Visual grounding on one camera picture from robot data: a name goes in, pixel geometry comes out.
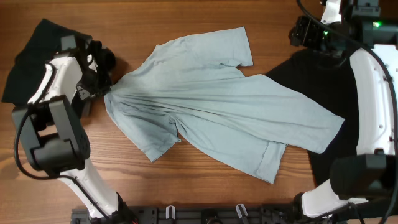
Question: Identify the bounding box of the light blue t-shirt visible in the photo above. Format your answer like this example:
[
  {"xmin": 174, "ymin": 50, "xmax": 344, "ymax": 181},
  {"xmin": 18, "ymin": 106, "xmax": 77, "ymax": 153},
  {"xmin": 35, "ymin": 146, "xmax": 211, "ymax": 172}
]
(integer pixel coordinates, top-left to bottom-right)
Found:
[{"xmin": 104, "ymin": 27, "xmax": 344, "ymax": 183}]

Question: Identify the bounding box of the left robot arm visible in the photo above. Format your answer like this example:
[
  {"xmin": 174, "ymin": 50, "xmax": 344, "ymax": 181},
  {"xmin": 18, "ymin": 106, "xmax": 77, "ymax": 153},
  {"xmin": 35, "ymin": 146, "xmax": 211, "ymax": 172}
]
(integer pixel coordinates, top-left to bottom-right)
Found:
[{"xmin": 12, "ymin": 35, "xmax": 139, "ymax": 223}]

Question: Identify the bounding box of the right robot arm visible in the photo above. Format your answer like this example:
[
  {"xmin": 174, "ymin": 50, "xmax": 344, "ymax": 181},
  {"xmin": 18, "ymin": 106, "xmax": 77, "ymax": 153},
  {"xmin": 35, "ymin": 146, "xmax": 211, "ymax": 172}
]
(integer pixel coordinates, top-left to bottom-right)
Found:
[{"xmin": 289, "ymin": 1, "xmax": 397, "ymax": 223}]

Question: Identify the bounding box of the folded black garment underneath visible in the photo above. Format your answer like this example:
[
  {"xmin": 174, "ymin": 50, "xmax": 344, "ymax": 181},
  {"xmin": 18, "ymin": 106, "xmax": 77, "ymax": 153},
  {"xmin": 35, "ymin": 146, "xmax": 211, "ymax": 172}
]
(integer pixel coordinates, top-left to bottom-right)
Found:
[{"xmin": 80, "ymin": 40, "xmax": 117, "ymax": 119}]

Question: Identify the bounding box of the black t-shirt under pile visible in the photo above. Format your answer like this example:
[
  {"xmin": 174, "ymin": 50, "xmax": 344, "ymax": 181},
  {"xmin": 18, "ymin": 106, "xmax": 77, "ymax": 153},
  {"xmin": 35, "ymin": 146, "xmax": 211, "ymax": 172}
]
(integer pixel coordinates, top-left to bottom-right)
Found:
[{"xmin": 266, "ymin": 49, "xmax": 359, "ymax": 185}]

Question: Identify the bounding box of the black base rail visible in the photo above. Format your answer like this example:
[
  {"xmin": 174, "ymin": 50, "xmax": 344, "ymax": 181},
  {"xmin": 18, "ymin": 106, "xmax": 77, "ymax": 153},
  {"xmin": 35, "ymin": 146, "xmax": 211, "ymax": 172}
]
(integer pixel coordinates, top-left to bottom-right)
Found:
[{"xmin": 70, "ymin": 203, "xmax": 299, "ymax": 224}]

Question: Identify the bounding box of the left white rail clip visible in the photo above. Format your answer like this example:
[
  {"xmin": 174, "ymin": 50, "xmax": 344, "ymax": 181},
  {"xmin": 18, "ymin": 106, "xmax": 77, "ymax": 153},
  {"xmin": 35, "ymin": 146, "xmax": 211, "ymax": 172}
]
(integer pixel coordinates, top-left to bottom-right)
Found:
[{"xmin": 165, "ymin": 205, "xmax": 176, "ymax": 220}]

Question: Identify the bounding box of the white rail clip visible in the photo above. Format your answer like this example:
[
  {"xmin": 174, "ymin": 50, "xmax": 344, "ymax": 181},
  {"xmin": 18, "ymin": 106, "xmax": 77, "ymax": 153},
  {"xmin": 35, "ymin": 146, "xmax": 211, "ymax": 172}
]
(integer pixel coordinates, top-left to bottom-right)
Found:
[
  {"xmin": 236, "ymin": 203, "xmax": 249, "ymax": 224},
  {"xmin": 165, "ymin": 205, "xmax": 176, "ymax": 220}
]

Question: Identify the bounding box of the right white rail clip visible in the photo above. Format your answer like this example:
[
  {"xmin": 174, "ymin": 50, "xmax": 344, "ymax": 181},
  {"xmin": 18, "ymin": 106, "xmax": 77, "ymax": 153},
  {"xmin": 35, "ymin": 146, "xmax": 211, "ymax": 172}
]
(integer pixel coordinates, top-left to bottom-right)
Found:
[{"xmin": 236, "ymin": 203, "xmax": 249, "ymax": 224}]

